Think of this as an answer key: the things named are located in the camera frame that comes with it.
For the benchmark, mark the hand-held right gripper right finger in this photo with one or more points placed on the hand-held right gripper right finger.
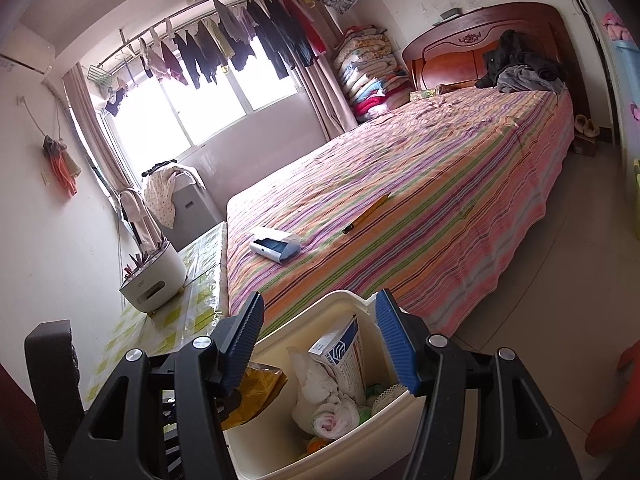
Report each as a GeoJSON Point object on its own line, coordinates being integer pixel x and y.
{"type": "Point", "coordinates": [397, 355]}

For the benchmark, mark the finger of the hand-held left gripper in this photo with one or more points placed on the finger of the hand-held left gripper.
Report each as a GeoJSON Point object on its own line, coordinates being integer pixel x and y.
{"type": "Point", "coordinates": [228, 406]}

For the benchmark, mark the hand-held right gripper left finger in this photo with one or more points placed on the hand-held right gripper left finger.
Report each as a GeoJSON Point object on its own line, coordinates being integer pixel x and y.
{"type": "Point", "coordinates": [245, 350]}

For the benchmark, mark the yellow brown plastic bag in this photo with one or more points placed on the yellow brown plastic bag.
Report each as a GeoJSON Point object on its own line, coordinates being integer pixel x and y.
{"type": "Point", "coordinates": [260, 387]}

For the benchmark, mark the cream plastic bin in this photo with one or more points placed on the cream plastic bin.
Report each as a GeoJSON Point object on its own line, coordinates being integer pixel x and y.
{"type": "Point", "coordinates": [270, 432]}

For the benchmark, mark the white medicine box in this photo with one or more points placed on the white medicine box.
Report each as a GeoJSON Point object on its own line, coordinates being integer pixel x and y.
{"type": "Point", "coordinates": [345, 360]}

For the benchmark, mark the white tissue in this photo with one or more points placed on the white tissue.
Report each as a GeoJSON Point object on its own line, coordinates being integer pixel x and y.
{"type": "Point", "coordinates": [312, 377]}

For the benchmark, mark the white pink cloth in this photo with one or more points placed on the white pink cloth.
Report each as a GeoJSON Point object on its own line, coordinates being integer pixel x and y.
{"type": "Point", "coordinates": [332, 417]}

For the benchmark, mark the checked plastic tablecloth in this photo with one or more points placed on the checked plastic tablecloth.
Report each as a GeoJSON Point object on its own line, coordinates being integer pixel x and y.
{"type": "Point", "coordinates": [200, 270]}

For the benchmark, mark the blue white plastic case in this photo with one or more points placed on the blue white plastic case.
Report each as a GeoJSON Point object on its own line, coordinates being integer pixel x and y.
{"type": "Point", "coordinates": [275, 245]}

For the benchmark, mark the white chopstick holder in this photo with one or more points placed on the white chopstick holder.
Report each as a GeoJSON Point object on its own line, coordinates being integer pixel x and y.
{"type": "Point", "coordinates": [150, 280]}

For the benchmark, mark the bundle of chopsticks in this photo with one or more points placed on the bundle of chopsticks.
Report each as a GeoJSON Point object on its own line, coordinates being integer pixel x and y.
{"type": "Point", "coordinates": [142, 257]}

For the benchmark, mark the grey cabinet with cloth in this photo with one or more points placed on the grey cabinet with cloth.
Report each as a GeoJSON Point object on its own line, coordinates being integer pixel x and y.
{"type": "Point", "coordinates": [192, 207]}

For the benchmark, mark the dark red wooden panel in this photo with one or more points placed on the dark red wooden panel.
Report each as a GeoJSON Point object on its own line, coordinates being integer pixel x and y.
{"type": "Point", "coordinates": [15, 435]}

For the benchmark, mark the pale hanging garment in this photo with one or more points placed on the pale hanging garment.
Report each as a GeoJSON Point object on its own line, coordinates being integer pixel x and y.
{"type": "Point", "coordinates": [135, 215]}

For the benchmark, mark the bed with striped sheet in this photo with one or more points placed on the bed with striped sheet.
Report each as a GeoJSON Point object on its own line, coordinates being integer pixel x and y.
{"type": "Point", "coordinates": [425, 170]}

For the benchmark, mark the red plastic stool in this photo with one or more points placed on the red plastic stool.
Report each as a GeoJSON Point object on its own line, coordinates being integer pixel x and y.
{"type": "Point", "coordinates": [615, 410]}

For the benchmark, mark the window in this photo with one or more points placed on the window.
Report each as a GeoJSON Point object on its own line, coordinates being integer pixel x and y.
{"type": "Point", "coordinates": [200, 105]}

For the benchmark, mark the orange hanging cloth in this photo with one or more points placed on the orange hanging cloth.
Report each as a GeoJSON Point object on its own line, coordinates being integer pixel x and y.
{"type": "Point", "coordinates": [62, 165]}

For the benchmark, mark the green patterned pillow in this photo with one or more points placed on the green patterned pillow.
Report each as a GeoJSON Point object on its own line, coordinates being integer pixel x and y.
{"type": "Point", "coordinates": [425, 94]}

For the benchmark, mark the pink curtain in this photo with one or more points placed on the pink curtain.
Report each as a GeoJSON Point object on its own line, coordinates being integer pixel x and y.
{"type": "Point", "coordinates": [325, 100]}
{"type": "Point", "coordinates": [95, 125]}

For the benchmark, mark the small cardboard box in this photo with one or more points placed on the small cardboard box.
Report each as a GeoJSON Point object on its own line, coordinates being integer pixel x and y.
{"type": "Point", "coordinates": [585, 147]}

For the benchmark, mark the stack of folded quilts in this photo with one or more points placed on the stack of folded quilts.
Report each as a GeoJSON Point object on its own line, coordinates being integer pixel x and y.
{"type": "Point", "coordinates": [365, 70]}

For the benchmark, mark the pair of beige slippers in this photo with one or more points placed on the pair of beige slippers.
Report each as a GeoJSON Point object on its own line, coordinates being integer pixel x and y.
{"type": "Point", "coordinates": [585, 125]}

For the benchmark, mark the grey garment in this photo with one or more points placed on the grey garment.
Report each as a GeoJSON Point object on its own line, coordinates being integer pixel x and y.
{"type": "Point", "coordinates": [525, 80]}

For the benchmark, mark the green hanging basket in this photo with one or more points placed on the green hanging basket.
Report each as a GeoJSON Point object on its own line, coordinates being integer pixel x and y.
{"type": "Point", "coordinates": [100, 76]}

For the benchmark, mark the row of hanging clothes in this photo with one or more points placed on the row of hanging clothes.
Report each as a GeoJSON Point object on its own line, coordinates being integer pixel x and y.
{"type": "Point", "coordinates": [235, 40]}

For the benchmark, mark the wooden bed headboard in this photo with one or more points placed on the wooden bed headboard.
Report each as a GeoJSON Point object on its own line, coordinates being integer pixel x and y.
{"type": "Point", "coordinates": [465, 40]}

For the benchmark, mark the black jacket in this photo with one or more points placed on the black jacket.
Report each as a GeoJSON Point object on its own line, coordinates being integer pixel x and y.
{"type": "Point", "coordinates": [520, 55]}

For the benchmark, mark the small grey dish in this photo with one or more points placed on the small grey dish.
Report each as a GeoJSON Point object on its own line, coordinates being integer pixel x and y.
{"type": "Point", "coordinates": [450, 14]}

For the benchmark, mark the white door with stickers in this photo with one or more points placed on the white door with stickers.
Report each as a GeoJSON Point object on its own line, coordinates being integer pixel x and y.
{"type": "Point", "coordinates": [617, 85]}

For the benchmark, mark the white wall air conditioner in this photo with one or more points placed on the white wall air conditioner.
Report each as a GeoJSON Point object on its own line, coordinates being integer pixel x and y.
{"type": "Point", "coordinates": [25, 50]}

